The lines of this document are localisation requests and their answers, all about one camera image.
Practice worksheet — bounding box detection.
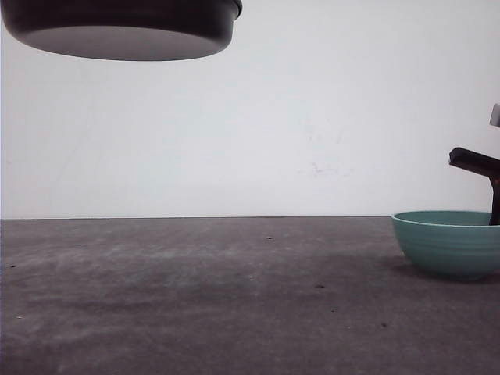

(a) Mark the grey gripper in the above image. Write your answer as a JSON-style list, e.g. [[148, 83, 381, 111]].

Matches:
[[448, 103, 500, 225]]

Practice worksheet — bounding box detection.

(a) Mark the teal ceramic bowl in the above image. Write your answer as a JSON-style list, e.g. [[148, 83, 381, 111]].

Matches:
[[391, 210, 499, 280]]

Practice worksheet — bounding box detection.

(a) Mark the black frying pan green handle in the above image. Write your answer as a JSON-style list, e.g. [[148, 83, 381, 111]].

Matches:
[[1, 0, 243, 62]]

